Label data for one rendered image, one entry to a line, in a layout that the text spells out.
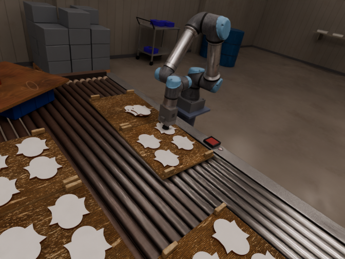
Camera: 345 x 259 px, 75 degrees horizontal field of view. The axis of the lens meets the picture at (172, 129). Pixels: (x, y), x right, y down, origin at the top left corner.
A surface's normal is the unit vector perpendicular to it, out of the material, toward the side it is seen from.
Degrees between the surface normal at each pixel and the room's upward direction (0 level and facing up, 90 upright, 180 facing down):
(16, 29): 90
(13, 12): 90
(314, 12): 90
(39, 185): 0
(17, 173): 0
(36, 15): 90
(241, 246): 0
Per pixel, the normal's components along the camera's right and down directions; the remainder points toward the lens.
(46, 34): 0.72, 0.47
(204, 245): 0.16, -0.83
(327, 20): -0.69, 0.29
